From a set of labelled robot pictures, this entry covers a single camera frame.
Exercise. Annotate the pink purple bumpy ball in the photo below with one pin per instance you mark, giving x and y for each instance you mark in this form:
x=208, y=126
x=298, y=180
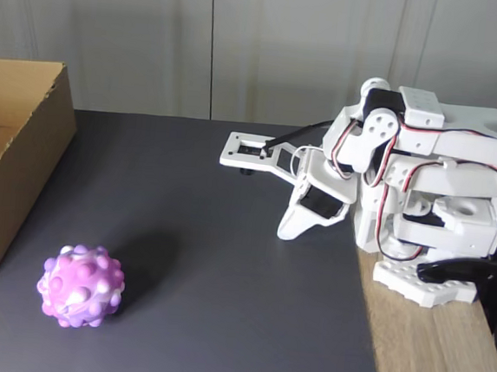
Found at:
x=79, y=284

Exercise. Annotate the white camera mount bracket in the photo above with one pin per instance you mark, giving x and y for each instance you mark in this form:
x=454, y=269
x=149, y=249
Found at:
x=234, y=155

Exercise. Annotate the dark grey table mat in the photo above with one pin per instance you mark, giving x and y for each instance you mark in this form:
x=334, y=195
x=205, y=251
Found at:
x=179, y=276

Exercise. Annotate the brown cardboard box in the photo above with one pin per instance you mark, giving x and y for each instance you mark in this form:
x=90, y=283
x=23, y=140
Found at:
x=27, y=175

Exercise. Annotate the black table clamp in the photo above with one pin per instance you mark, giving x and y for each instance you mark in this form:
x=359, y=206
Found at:
x=491, y=294

